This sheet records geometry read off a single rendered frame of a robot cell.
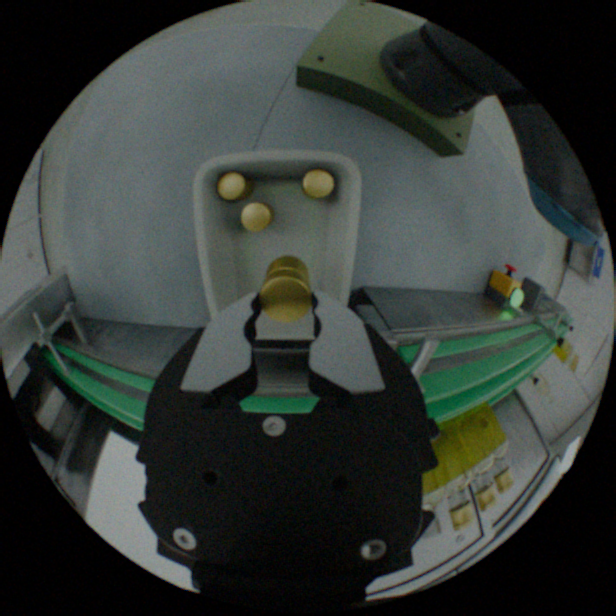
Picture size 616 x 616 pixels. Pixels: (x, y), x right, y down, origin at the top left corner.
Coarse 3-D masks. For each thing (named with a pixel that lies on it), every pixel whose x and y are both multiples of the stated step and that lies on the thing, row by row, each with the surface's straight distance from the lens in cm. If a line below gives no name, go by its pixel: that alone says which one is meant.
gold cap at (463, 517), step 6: (468, 504) 36; (450, 510) 38; (456, 510) 35; (462, 510) 36; (468, 510) 36; (450, 516) 37; (456, 516) 36; (462, 516) 36; (468, 516) 36; (456, 522) 36; (462, 522) 36; (468, 522) 36; (456, 528) 37; (462, 528) 37
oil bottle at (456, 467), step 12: (444, 432) 34; (456, 432) 35; (432, 444) 33; (444, 444) 33; (456, 444) 35; (444, 456) 33; (456, 456) 34; (444, 468) 32; (456, 468) 33; (468, 468) 35; (456, 480) 33; (468, 480) 35; (456, 492) 34
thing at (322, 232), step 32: (224, 160) 21; (256, 160) 20; (288, 160) 20; (320, 160) 20; (256, 192) 27; (288, 192) 26; (352, 192) 20; (224, 224) 26; (288, 224) 26; (320, 224) 26; (352, 224) 20; (224, 256) 26; (256, 256) 28; (320, 256) 27; (352, 256) 21; (224, 288) 26; (256, 288) 30; (320, 288) 29
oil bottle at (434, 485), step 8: (432, 472) 31; (440, 472) 31; (424, 480) 30; (432, 480) 30; (440, 480) 31; (424, 488) 30; (432, 488) 30; (440, 488) 31; (424, 496) 30; (432, 496) 30; (440, 496) 31; (424, 504) 30; (432, 504) 31
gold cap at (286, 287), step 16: (288, 256) 15; (272, 272) 12; (288, 272) 12; (304, 272) 13; (272, 288) 11; (288, 288) 11; (304, 288) 11; (272, 304) 12; (288, 304) 12; (304, 304) 12; (288, 320) 12
